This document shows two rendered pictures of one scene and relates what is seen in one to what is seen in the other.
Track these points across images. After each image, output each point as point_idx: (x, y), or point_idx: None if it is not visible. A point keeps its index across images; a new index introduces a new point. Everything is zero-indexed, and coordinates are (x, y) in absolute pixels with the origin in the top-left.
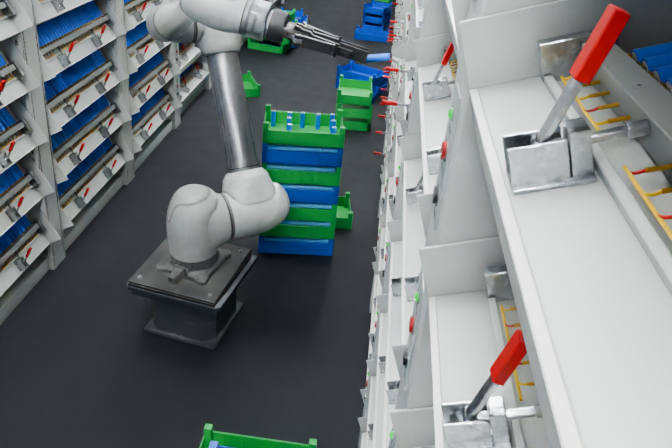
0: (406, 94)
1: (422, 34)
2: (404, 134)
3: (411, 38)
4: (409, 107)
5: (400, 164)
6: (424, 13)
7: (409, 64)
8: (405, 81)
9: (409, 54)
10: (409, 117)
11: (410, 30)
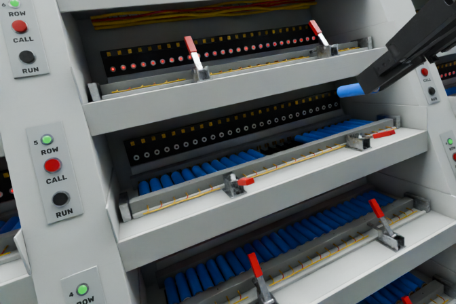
0: (304, 173)
1: (412, 17)
2: (425, 122)
3: (104, 191)
4: (429, 81)
5: (449, 138)
6: (395, 6)
7: (145, 228)
8: (247, 195)
9: (115, 223)
10: (435, 87)
11: (99, 174)
